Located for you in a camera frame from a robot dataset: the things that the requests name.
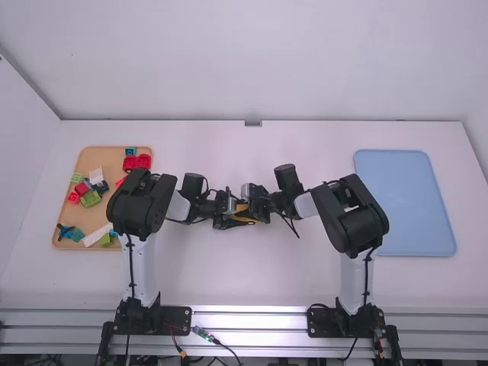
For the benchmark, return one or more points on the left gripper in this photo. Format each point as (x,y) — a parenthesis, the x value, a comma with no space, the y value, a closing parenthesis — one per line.
(220,207)

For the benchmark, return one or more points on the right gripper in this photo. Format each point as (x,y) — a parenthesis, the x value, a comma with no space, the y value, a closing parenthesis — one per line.
(261,206)

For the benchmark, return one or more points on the yellow toy car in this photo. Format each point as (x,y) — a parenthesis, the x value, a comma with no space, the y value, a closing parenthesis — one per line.
(242,208)

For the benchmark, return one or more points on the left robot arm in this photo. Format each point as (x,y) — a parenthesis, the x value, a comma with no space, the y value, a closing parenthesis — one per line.
(139,267)

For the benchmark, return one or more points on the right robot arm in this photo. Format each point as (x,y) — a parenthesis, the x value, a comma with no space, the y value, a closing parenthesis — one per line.
(356,274)

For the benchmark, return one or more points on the red toy brick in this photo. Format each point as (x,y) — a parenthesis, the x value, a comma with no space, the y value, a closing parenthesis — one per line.
(82,189)
(73,198)
(121,180)
(136,162)

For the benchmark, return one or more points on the tan tray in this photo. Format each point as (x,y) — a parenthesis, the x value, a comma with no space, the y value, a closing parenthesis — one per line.
(110,213)

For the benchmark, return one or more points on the silver rails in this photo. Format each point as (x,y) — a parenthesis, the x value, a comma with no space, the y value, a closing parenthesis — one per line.
(259,320)

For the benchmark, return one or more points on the green toy brick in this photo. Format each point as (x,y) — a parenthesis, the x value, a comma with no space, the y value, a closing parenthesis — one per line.
(106,240)
(77,177)
(90,199)

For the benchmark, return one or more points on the dark blue toy brick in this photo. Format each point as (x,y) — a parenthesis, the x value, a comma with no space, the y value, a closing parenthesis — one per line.
(101,186)

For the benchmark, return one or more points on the white toy brick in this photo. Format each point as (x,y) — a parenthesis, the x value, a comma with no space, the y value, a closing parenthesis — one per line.
(96,174)
(96,235)

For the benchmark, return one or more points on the blue mat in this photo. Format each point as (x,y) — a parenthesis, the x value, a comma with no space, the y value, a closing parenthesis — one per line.
(404,202)

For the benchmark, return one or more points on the teal toy brick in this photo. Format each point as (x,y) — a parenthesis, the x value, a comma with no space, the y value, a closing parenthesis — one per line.
(73,233)

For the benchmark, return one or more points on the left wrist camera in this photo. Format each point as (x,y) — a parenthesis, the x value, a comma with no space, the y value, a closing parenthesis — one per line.
(231,207)

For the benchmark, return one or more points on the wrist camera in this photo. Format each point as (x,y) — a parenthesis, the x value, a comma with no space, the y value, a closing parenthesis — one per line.
(231,207)
(246,190)

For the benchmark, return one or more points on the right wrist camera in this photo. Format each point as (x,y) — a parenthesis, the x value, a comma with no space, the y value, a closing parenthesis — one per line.
(246,190)

